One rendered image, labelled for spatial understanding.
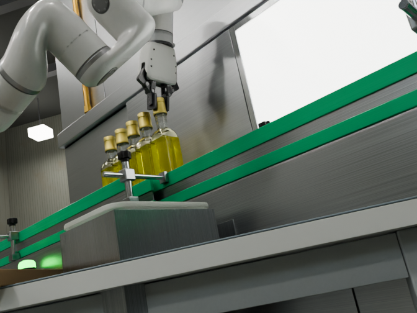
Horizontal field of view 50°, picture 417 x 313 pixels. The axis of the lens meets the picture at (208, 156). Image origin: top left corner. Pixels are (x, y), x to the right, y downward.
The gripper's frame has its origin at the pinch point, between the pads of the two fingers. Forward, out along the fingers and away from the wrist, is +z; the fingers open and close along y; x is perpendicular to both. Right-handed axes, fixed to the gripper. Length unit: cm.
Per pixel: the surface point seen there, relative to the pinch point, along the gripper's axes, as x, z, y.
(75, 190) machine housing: -67, 20, -15
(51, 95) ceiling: -973, -259, -455
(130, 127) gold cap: -9.6, 5.3, 1.6
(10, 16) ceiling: -724, -326, -246
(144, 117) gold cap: -3.6, 3.4, 1.5
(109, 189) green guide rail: -0.6, 22.6, 13.8
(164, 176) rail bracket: 9.1, 19.8, 5.3
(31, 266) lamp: -28, 42, 19
